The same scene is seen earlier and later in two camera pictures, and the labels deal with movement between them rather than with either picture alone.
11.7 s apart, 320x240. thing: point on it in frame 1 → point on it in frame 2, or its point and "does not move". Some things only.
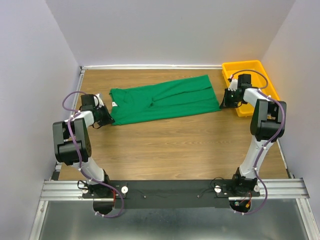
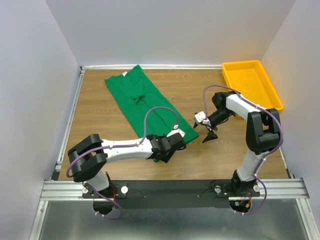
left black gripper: [108, 118] → [166, 159]
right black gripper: [225, 104] → [210, 135]
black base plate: [170, 194] does not move
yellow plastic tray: [260, 80] does not move
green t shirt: [174, 97] → [160, 121]
